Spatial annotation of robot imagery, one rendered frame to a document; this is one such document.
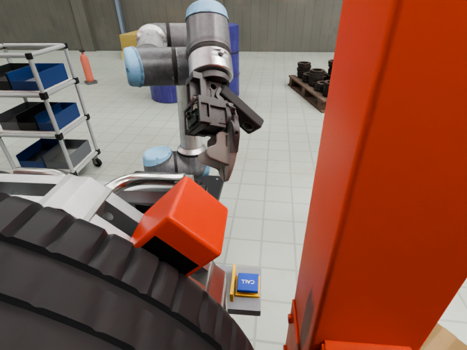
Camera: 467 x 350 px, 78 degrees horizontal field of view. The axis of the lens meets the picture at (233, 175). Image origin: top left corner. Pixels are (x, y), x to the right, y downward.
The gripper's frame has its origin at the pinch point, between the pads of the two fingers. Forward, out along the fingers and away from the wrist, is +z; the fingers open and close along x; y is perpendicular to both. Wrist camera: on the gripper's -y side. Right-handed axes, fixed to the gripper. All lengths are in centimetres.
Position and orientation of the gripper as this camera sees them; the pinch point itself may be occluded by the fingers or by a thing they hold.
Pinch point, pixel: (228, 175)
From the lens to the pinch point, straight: 55.6
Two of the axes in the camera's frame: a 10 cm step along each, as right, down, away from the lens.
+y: -8.4, -0.5, -5.3
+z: 0.9, 9.7, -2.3
